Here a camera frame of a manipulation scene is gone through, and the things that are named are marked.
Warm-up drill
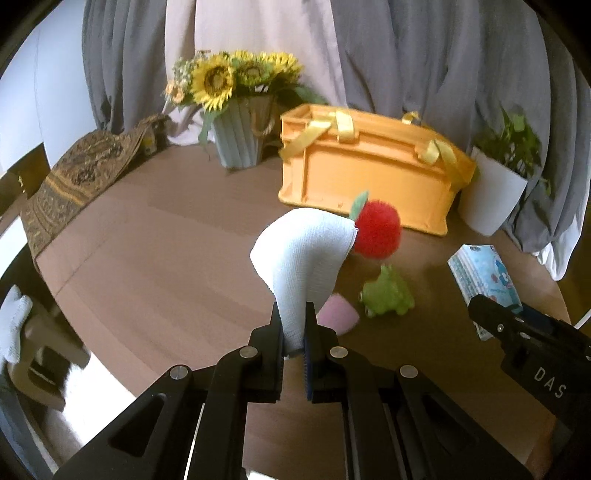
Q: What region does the white cloth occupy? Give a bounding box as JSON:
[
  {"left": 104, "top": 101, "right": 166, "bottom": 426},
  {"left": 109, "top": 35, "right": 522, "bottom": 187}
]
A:
[{"left": 249, "top": 208, "right": 358, "bottom": 356}]

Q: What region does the grey curtain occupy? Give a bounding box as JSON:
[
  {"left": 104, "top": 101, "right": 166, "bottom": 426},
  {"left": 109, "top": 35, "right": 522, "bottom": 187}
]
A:
[{"left": 82, "top": 1, "right": 590, "bottom": 279}]

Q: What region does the green frog plush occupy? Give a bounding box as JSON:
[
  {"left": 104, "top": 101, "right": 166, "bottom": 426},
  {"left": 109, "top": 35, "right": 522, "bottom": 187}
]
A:
[{"left": 360, "top": 264, "right": 415, "bottom": 318}]

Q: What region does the orange plastic crate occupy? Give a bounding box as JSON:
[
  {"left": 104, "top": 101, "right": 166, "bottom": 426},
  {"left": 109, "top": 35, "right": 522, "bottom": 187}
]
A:
[{"left": 279, "top": 104, "right": 476, "bottom": 236}]

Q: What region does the patterned brown cloth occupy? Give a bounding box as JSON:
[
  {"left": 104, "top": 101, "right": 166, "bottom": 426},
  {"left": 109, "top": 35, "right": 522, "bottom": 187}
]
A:
[{"left": 20, "top": 114, "right": 169, "bottom": 261}]

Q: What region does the grey ribbed vase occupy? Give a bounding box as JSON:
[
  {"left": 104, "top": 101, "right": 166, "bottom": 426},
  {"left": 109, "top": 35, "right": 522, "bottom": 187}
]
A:
[{"left": 212, "top": 95, "right": 276, "bottom": 170}]

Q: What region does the green potted plant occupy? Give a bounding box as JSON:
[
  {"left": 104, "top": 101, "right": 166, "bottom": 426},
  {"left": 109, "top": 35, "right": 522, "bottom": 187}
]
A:
[{"left": 473, "top": 104, "right": 542, "bottom": 180}]

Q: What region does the white plant pot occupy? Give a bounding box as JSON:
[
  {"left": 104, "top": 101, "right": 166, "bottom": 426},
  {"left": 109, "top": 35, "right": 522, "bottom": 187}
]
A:
[{"left": 458, "top": 146, "right": 528, "bottom": 237}]

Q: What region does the beige curtain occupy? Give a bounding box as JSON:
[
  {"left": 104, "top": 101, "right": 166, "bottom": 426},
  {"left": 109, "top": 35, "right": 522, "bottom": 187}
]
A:
[{"left": 163, "top": 0, "right": 348, "bottom": 146}]

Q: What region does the red pompom apple toy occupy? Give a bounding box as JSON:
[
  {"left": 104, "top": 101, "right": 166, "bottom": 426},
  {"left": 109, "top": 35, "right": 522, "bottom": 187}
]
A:
[{"left": 349, "top": 191, "right": 403, "bottom": 260}]

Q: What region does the blue tissue pack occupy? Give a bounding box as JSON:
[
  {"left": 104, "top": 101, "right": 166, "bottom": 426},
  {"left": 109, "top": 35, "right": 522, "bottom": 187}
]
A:
[{"left": 448, "top": 244, "right": 523, "bottom": 313}]

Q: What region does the white star cushion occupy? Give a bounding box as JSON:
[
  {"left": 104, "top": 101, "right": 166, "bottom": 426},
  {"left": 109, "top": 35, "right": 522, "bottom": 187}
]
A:
[{"left": 0, "top": 285, "right": 33, "bottom": 364}]

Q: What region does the sunflower bouquet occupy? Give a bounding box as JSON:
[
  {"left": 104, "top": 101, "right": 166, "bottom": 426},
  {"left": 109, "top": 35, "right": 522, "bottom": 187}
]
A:
[{"left": 164, "top": 50, "right": 328, "bottom": 145}]

